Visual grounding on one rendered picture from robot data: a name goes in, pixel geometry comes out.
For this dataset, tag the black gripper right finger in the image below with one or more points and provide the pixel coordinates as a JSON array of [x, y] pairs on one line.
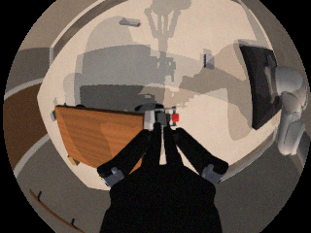
[[206, 165]]

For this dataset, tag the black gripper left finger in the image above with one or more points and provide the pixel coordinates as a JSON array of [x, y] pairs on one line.
[[122, 164]]

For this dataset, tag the brown cube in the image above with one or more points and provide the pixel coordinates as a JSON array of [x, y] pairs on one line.
[[73, 161]]

